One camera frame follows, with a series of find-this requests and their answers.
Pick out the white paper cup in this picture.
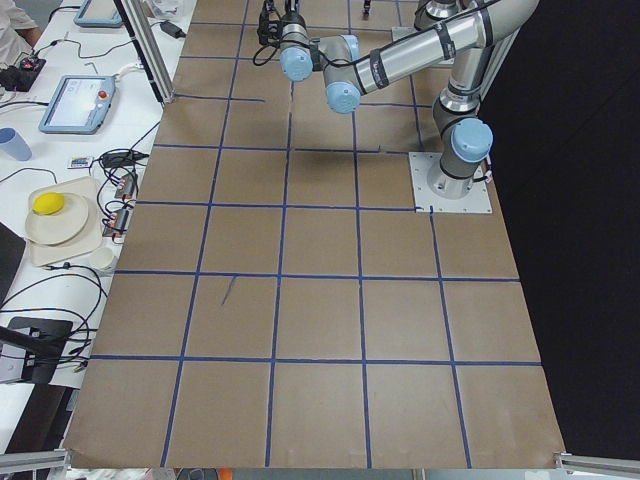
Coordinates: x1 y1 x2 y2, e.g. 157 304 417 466
88 247 118 276

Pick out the beige tray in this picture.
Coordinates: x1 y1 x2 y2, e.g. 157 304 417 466
25 176 102 267

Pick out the black power adapter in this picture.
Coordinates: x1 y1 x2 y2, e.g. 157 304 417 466
160 20 186 39

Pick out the beige round plate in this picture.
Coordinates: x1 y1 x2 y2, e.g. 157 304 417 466
25 193 92 245

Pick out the yellow lemon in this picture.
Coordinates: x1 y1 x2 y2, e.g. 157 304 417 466
32 192 65 216

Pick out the teach pendant tablet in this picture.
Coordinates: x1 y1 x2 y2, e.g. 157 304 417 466
39 75 116 135
74 0 123 28

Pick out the blue plastic cup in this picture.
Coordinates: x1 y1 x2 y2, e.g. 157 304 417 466
0 127 32 161

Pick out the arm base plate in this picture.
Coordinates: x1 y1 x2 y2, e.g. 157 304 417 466
409 152 493 214

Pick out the aluminium frame post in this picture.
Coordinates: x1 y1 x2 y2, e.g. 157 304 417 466
114 0 175 105

